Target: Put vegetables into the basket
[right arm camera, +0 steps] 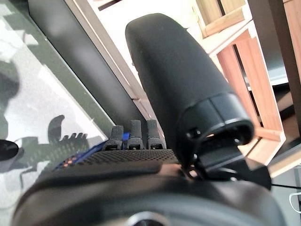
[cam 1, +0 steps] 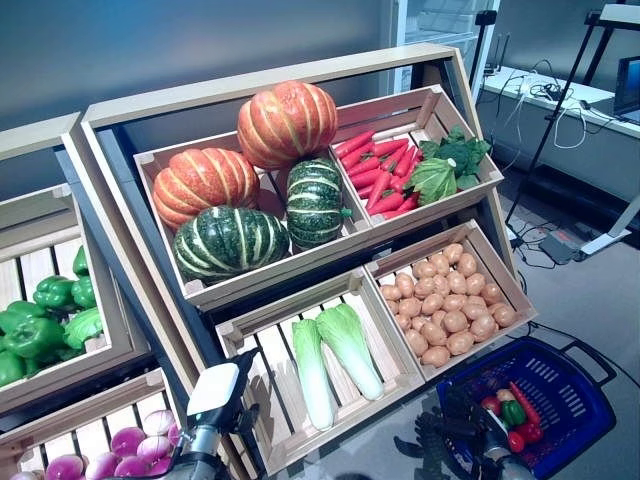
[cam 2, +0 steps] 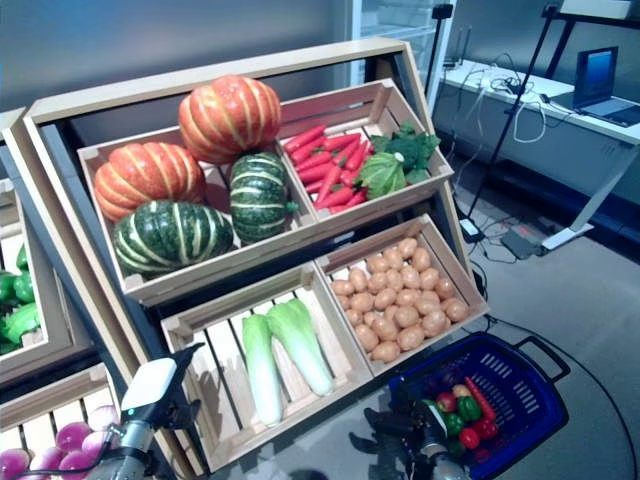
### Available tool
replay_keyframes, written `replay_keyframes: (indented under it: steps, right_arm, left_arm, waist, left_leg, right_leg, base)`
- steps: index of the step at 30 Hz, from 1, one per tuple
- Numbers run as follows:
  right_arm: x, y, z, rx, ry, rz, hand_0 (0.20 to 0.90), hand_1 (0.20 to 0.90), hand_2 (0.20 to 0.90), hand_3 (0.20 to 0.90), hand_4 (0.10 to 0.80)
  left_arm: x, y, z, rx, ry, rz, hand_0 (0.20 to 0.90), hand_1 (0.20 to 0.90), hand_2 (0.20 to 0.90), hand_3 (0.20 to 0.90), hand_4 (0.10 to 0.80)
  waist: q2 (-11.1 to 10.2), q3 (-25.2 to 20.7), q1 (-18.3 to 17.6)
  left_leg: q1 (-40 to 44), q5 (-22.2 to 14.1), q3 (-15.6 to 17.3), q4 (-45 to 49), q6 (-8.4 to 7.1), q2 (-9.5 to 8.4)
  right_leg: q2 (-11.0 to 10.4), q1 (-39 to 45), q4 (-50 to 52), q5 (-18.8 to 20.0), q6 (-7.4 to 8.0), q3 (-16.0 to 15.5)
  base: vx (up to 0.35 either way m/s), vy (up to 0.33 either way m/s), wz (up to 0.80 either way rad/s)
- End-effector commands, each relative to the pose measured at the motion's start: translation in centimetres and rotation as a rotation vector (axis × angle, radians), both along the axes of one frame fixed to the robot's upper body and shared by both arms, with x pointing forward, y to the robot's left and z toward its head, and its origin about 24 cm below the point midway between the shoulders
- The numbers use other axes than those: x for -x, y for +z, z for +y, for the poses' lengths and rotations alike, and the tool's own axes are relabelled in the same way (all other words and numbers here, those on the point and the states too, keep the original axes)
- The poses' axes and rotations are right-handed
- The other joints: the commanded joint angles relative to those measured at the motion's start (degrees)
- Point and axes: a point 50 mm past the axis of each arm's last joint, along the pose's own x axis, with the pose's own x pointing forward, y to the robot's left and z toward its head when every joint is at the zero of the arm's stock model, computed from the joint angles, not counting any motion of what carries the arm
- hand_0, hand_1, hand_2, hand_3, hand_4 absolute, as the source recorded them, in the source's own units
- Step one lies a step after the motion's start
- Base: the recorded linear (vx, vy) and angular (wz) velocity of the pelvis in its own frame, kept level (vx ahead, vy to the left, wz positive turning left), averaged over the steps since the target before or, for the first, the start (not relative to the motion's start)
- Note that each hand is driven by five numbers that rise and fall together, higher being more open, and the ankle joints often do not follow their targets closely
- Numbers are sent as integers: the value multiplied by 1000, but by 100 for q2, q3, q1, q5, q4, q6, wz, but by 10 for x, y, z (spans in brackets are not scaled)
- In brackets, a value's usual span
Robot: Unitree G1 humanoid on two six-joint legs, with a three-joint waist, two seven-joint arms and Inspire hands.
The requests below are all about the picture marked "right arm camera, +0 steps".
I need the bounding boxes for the wooden shelf cabinet white edges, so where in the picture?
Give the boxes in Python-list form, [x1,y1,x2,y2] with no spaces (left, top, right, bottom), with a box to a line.
[206,20,293,167]

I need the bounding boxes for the blue plastic object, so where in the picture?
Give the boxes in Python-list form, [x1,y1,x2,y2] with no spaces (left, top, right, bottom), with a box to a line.
[53,132,131,170]

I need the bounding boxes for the thin black cable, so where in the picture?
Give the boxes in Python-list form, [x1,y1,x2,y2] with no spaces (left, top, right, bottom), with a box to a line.
[270,184,301,189]

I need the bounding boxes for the light wooden frame crate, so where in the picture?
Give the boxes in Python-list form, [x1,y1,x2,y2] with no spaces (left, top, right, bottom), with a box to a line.
[192,0,251,38]

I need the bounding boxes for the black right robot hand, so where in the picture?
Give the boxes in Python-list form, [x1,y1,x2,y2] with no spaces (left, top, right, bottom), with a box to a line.
[11,13,285,226]

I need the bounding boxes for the white cable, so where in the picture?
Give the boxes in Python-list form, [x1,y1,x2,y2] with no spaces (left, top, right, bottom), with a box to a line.
[289,191,301,213]

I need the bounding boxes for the black round knob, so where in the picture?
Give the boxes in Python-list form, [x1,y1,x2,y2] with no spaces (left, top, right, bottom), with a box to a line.
[0,139,19,162]

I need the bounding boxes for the dark brown furniture panel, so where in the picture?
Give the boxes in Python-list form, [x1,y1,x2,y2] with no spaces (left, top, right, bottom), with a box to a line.
[248,0,301,123]

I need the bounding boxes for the dark grey cabinet panel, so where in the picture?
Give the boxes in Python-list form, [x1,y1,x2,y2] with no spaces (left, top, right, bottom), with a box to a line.
[27,0,151,128]

